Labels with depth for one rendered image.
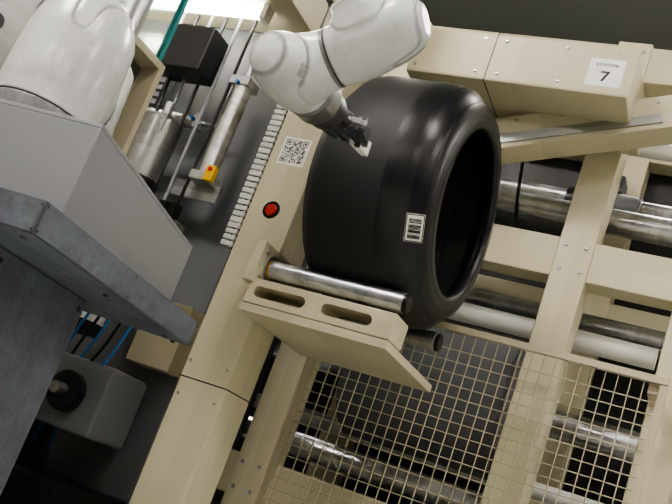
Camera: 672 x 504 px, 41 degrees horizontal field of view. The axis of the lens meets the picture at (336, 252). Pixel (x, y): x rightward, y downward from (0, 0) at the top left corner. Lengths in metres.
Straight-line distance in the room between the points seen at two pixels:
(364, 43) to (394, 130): 0.51
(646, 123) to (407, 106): 0.78
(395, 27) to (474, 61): 1.11
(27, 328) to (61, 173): 0.25
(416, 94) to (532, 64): 0.56
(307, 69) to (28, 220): 0.60
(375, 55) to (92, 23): 0.43
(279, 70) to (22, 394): 0.61
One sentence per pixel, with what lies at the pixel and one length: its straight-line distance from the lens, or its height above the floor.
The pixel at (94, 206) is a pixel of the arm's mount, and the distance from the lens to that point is 1.19.
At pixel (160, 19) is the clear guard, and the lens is 2.23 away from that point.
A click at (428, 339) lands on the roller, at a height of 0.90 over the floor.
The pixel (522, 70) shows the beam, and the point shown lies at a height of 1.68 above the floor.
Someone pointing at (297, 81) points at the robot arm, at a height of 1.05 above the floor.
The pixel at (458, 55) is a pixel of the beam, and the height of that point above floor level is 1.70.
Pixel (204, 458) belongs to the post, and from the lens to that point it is 2.09.
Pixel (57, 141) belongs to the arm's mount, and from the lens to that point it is 1.18.
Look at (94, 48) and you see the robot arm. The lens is 1.38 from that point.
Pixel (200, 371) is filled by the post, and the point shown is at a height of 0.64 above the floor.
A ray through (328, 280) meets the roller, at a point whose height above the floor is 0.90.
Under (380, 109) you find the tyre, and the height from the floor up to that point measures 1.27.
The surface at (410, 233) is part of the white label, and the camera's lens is 1.88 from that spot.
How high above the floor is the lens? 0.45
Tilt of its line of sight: 15 degrees up
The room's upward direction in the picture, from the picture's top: 20 degrees clockwise
